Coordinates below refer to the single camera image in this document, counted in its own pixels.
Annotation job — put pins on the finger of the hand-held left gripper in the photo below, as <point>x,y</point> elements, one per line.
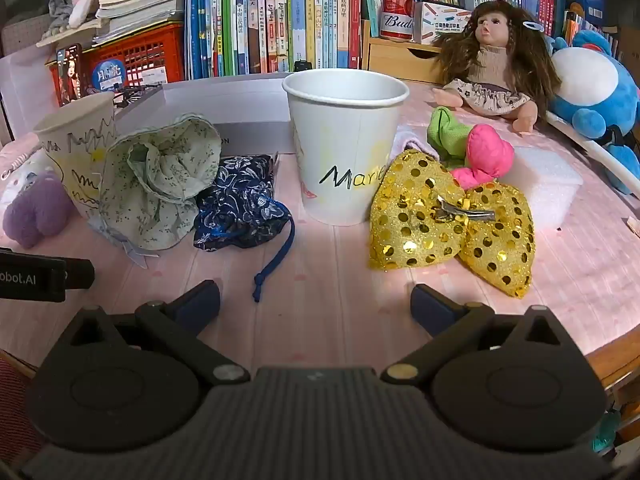
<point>80,274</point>

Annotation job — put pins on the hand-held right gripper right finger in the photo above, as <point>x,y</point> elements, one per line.
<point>432,310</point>

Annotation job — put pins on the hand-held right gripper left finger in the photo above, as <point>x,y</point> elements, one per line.
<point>200,305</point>

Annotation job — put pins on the purple plush toy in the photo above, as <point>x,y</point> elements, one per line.
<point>35,215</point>

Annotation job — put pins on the white plush toy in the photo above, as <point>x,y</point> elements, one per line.
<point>22,187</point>

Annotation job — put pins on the white paper cup zigzag scribbles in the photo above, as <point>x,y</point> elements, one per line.
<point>75,155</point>

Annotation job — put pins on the green floral cloth pouch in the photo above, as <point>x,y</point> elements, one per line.
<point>160,185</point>

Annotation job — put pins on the white paper cup black lettering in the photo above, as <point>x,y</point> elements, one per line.
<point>345,160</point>

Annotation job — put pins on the white cardboard box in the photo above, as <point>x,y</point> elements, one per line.
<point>210,105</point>

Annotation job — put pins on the pink striped tablecloth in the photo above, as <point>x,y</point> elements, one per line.
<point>325,270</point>

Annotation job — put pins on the pink stuffed heart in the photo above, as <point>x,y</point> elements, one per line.
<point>487,152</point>

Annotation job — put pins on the white foam block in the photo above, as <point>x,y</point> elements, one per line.
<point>545,185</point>

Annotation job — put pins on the pale pink cloth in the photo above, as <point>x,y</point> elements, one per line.
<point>412,142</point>

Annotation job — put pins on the green cloth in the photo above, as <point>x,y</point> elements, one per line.
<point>447,135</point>

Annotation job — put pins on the miniature black bicycle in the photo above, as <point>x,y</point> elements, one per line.
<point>132,95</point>

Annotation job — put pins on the portrait photo card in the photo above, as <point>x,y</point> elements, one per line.
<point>70,75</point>

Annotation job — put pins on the round blue sticker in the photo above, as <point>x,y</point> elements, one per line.
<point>106,75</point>

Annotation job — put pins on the small wooden piece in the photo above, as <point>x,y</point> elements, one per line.
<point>633,226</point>

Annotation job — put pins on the white plastic bar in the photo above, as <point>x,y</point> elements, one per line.
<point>590,147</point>

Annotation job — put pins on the red plastic crate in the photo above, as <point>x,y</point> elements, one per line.
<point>145,55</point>

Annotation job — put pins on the wooden desktop drawer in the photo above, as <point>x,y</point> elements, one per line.
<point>400,62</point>

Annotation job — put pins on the long-haired doll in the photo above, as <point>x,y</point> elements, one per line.
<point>495,60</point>

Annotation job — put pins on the small black box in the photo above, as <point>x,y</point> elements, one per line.
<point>303,66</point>

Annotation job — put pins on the blue plush toy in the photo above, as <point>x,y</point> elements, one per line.
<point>590,85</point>

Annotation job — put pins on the stack of books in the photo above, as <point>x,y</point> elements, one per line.
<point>140,0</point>

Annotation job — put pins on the small printed white box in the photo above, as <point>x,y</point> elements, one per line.
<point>440,22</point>

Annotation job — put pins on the row of upright books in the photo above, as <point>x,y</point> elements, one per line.
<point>270,25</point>

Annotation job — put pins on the red beer can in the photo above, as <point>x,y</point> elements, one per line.
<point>397,15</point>

